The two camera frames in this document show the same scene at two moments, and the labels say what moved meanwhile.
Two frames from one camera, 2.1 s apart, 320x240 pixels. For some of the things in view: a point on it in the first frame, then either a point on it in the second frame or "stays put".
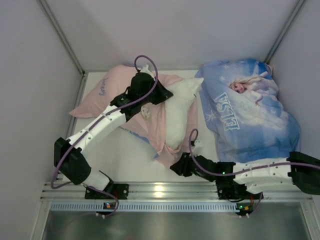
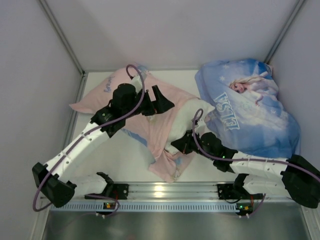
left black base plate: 120,190 stays put
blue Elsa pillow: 248,118 stays put
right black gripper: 182,166 -> 184,143
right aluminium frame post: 284,30 stays put
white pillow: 176,109 -> 183,120
